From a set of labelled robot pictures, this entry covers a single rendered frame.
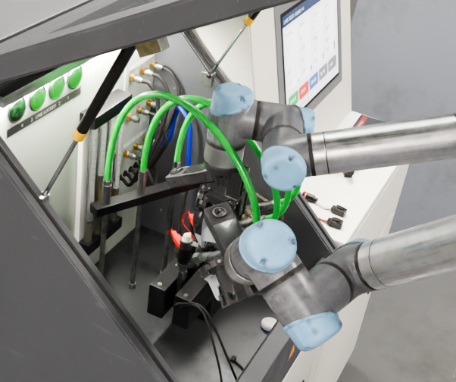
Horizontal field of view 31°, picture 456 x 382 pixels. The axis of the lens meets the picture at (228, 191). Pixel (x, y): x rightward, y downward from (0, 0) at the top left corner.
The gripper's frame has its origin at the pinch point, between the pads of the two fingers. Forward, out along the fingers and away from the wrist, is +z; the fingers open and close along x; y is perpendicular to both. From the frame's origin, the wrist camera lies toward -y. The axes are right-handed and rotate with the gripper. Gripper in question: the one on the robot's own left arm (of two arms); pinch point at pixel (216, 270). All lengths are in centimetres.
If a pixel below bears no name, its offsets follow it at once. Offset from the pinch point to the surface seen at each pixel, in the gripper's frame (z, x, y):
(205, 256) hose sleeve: 14.3, 2.6, -4.5
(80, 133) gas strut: -21.3, -17.9, -25.0
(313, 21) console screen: 44, 59, -57
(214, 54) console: 28, 25, -49
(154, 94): 0.9, 1.0, -35.2
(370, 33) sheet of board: 164, 144, -89
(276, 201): 11.6, 19.7, -9.9
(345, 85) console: 76, 78, -46
